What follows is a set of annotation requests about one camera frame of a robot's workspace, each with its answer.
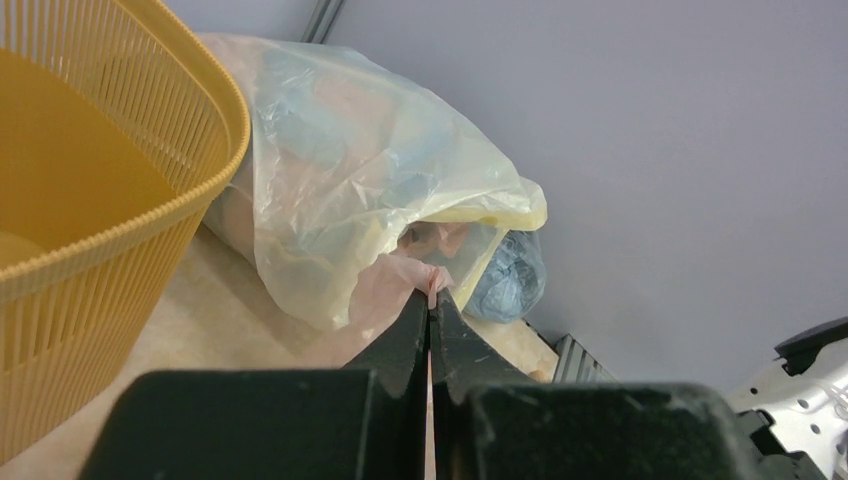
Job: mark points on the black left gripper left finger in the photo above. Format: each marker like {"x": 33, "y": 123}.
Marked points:
{"x": 365, "y": 420}

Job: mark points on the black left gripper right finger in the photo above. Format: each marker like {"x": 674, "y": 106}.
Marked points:
{"x": 493, "y": 421}

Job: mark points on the pink plastic trash bag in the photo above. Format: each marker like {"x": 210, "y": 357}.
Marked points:
{"x": 383, "y": 289}

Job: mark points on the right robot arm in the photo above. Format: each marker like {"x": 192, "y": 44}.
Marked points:
{"x": 795, "y": 410}

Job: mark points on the yellow plastic trash bin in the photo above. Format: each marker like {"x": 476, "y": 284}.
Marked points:
{"x": 118, "y": 129}

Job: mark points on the blue plastic bag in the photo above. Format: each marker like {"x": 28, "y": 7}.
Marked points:
{"x": 513, "y": 282}

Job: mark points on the large yellow translucent bag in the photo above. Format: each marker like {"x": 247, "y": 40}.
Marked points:
{"x": 348, "y": 161}

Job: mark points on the grey corner frame post right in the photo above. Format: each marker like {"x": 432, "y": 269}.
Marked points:
{"x": 322, "y": 20}

